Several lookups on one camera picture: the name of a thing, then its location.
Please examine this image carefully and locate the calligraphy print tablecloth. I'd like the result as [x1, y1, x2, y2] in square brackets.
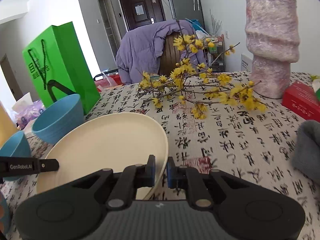
[0, 71, 320, 240]

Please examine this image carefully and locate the purple jacket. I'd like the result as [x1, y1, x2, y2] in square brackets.
[116, 20, 196, 85]

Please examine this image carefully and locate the green white carton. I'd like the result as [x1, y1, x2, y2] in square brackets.
[311, 75, 320, 93]

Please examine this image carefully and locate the yellow blossom branch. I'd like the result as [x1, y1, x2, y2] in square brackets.
[137, 31, 267, 120]

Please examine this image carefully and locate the wooden chair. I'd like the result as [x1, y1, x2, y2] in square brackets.
[158, 32, 181, 76]

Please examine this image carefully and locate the dark entrance door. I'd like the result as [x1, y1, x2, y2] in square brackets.
[119, 0, 166, 30]

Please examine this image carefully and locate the red box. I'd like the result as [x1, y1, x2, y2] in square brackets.
[281, 81, 320, 122]

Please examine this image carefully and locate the cream plate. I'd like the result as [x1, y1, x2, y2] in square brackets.
[36, 113, 169, 193]

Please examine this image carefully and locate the green paper shopping bag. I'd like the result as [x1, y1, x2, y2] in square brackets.
[22, 22, 100, 114]

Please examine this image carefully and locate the purple textured vase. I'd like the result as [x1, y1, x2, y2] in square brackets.
[245, 0, 300, 99]

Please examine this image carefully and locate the grey purple cloth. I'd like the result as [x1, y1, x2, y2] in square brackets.
[292, 120, 320, 185]

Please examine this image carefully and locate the blue bowl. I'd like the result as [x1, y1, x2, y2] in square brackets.
[32, 94, 84, 145]
[0, 130, 32, 182]

